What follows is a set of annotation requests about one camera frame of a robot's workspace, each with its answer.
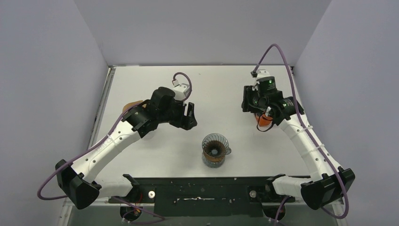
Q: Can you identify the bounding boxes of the orange black coffee filter box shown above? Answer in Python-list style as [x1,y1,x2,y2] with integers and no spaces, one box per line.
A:
[255,113,273,127]

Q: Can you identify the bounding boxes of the small clear glass cup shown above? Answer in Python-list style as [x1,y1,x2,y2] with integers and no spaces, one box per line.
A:
[202,133,230,153]

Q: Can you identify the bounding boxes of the clear glass pitcher with handle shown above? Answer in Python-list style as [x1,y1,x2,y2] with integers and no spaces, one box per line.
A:
[202,147,231,168]

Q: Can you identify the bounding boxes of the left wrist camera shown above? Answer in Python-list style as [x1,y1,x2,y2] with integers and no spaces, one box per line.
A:
[172,80,191,101]

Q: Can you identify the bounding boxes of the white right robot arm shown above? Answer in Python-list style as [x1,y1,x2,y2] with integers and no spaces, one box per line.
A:
[241,76,355,210]

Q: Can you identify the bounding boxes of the aluminium rail frame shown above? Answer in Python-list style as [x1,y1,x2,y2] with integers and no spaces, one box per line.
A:
[57,66,157,226]

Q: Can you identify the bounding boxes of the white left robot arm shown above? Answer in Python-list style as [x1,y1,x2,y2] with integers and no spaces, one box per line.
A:
[56,84,197,210]

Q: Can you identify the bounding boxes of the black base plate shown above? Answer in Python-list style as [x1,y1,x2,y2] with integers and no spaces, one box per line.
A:
[77,177,315,218]

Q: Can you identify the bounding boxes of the brown paper coffee filter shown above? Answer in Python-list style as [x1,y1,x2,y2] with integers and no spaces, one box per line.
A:
[122,100,146,114]

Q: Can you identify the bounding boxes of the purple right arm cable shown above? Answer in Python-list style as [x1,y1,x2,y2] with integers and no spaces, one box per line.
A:
[252,43,350,226]

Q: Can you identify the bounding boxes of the brown wooden ring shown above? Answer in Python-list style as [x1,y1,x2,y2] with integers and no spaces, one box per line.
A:
[202,146,227,164]

